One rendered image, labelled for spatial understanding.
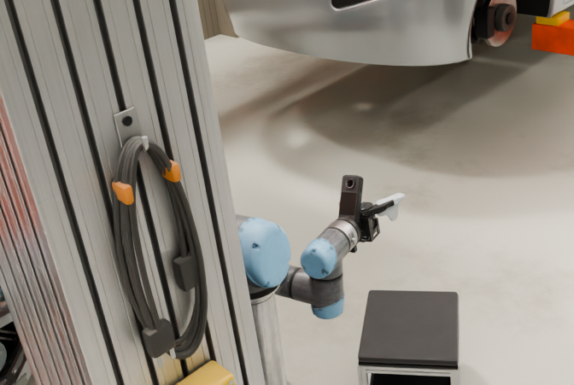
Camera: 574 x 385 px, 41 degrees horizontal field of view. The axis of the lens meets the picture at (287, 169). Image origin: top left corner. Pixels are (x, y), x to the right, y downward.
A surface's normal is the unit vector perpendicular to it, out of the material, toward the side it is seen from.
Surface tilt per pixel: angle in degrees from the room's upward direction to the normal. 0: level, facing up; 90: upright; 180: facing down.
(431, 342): 0
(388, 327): 0
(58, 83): 90
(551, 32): 90
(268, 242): 83
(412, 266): 0
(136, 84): 90
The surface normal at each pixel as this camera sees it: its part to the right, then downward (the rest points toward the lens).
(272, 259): 0.83, 0.03
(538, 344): -0.12, -0.88
